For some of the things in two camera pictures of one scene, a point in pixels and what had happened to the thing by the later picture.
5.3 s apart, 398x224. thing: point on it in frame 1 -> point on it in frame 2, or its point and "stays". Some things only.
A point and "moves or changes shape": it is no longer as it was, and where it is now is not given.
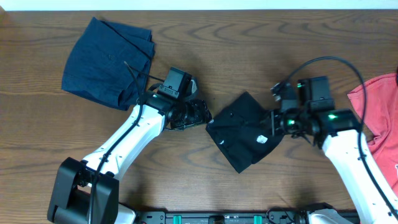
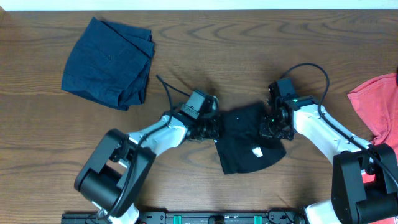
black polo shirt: [244, 130] moves or changes shape
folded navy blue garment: [94, 66] stays
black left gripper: [199, 112] -> [209, 129]
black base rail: [221, 217] stays
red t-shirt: [377, 100] stays
